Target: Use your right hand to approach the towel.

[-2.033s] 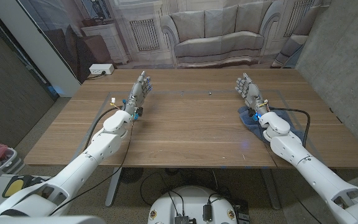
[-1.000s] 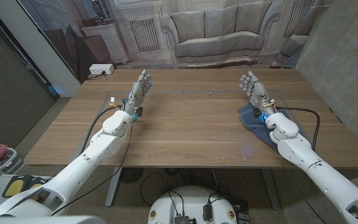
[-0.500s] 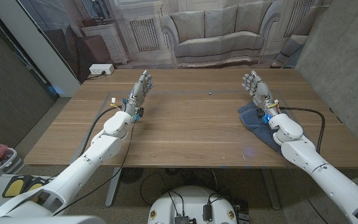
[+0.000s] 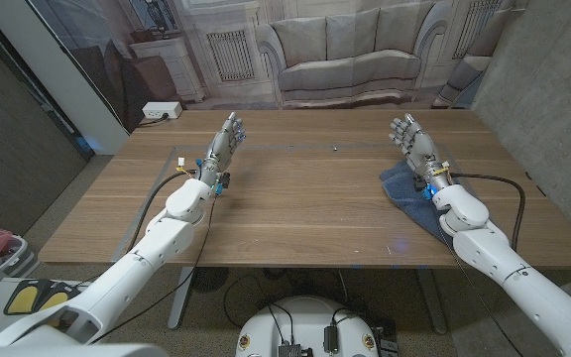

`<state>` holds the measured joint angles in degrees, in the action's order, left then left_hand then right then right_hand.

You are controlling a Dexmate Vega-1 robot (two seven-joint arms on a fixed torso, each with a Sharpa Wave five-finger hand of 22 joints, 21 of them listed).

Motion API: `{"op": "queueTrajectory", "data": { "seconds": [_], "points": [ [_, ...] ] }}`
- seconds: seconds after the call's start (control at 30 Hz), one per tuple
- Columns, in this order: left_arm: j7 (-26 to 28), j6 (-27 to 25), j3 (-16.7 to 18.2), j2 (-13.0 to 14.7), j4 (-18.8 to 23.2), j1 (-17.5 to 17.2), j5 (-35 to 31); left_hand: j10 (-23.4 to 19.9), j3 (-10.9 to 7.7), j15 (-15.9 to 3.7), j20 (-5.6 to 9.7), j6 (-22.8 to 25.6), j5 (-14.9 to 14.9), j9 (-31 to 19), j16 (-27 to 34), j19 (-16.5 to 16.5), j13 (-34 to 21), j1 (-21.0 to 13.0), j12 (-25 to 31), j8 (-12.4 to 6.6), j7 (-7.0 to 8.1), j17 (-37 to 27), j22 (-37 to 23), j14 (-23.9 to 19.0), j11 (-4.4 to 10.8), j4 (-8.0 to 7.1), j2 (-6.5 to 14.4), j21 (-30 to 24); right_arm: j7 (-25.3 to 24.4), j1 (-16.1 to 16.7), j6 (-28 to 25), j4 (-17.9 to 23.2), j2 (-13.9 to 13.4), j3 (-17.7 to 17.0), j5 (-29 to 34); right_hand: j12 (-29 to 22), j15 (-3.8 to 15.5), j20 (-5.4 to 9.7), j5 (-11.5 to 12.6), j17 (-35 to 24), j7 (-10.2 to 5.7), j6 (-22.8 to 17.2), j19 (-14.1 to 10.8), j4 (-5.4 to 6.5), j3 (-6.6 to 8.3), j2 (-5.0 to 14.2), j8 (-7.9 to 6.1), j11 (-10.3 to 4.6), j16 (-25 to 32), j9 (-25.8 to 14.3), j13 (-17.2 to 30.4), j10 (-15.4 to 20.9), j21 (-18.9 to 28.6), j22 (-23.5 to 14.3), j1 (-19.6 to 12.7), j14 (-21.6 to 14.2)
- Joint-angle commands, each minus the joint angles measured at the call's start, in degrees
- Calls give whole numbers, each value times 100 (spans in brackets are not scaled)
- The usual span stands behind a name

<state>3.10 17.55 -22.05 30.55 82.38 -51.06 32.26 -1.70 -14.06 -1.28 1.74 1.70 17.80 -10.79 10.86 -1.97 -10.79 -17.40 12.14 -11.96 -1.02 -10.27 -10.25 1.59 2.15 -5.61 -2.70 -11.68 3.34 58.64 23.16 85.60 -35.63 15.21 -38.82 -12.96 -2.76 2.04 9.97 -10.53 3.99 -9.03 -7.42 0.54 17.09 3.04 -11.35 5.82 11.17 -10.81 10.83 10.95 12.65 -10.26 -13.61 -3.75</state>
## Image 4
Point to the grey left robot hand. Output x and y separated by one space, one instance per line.
222 151

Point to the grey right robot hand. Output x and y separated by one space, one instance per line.
422 151

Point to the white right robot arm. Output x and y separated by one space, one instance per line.
528 287

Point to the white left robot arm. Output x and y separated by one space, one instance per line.
137 263

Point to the blue towel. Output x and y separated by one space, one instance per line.
404 191

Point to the white power strip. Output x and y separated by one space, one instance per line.
161 110

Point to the printed sofa room backdrop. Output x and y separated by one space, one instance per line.
345 49

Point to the black round fan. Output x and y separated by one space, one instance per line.
209 278

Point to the grey metal table leg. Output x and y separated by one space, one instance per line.
431 302
180 297

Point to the white robot torso base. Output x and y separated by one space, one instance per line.
305 322

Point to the black adapter box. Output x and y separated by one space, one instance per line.
330 339

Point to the yellow and black pedal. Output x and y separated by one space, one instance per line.
23 298

